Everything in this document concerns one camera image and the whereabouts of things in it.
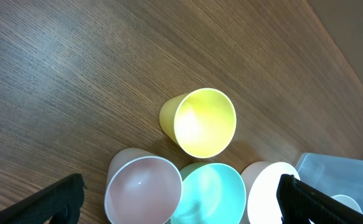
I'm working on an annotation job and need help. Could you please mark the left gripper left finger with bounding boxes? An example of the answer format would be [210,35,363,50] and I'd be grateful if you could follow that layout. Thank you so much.
[0,174,85,224]

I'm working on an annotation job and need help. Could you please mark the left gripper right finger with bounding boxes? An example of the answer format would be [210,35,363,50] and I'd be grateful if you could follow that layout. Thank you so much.
[276,174,363,224]

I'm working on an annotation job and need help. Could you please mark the cream large bowl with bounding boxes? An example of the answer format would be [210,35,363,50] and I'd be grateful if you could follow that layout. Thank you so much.
[331,194,362,213]

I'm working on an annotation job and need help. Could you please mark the pink plastic cup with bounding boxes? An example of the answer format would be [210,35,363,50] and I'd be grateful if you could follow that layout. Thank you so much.
[104,148,182,224]

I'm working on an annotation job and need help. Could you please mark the yellow plastic cup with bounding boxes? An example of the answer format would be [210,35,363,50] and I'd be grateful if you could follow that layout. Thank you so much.
[159,88,237,159]

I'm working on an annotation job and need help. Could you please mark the clear plastic storage container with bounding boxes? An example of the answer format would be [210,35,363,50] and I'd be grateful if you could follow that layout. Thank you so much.
[296,152,363,214]

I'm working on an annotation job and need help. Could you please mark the pale pink small bowl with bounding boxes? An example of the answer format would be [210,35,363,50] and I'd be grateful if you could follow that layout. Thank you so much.
[240,161,300,224]

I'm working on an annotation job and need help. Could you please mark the mint green small bowl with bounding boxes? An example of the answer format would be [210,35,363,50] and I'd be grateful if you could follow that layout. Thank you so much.
[170,162,247,224]

